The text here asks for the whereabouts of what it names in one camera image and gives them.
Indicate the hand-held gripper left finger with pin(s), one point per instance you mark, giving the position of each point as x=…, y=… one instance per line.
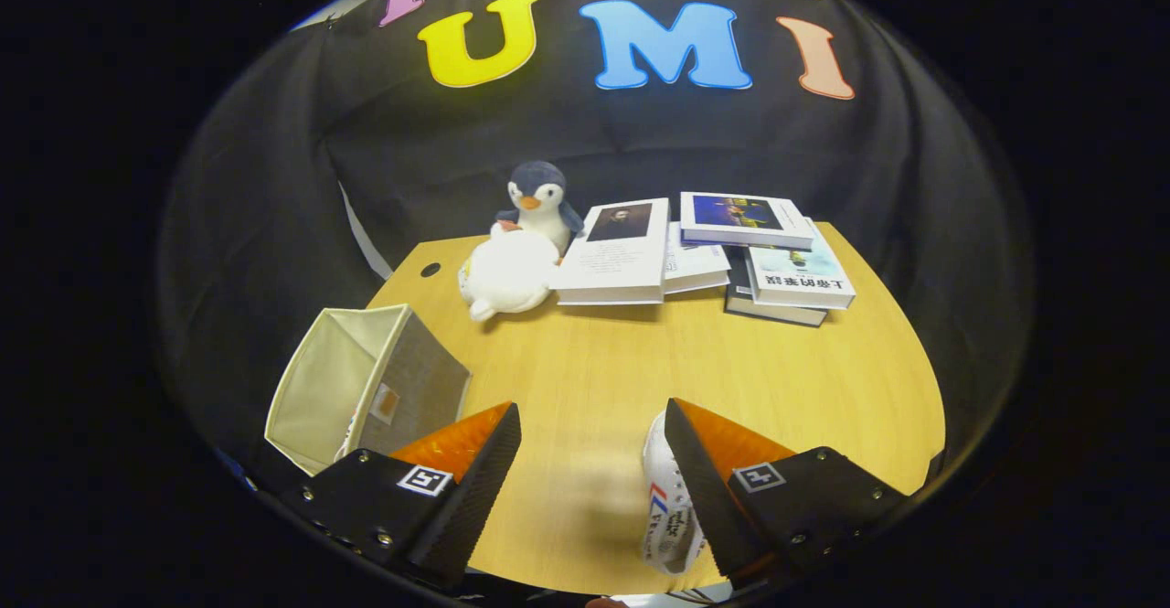
x=475, y=498

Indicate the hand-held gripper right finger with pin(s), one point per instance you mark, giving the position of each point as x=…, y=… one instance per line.
x=708, y=498

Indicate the grey fabric storage box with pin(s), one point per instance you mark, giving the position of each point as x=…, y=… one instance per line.
x=416, y=379

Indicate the dark thick book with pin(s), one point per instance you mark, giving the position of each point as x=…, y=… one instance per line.
x=768, y=311

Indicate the white round plush toy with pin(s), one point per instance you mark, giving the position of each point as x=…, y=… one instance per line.
x=507, y=274

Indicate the plain white book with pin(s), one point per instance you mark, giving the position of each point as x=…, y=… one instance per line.
x=695, y=265

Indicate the book with pale green cover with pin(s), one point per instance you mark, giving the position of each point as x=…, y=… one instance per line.
x=800, y=279

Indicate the white book with portrait cover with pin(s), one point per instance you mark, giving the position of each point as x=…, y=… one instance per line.
x=617, y=261

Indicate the white book with blue picture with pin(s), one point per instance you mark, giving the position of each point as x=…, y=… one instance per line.
x=745, y=215

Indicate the penguin plush toy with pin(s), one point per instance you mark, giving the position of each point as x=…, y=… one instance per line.
x=541, y=201

